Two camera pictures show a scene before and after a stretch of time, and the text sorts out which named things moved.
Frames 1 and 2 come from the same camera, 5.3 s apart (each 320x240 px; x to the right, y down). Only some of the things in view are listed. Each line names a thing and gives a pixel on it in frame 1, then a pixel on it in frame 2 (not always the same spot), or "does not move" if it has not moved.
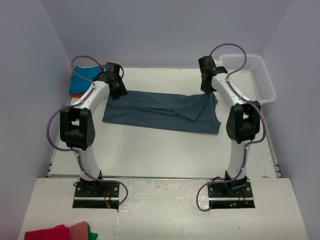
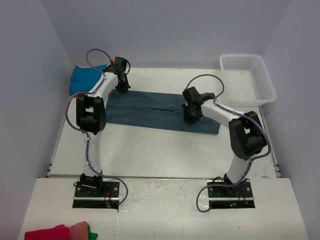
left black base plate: (96, 194) does not move
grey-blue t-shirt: (193, 113) does not move
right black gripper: (205, 88) → (188, 121)
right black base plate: (232, 194) does not move
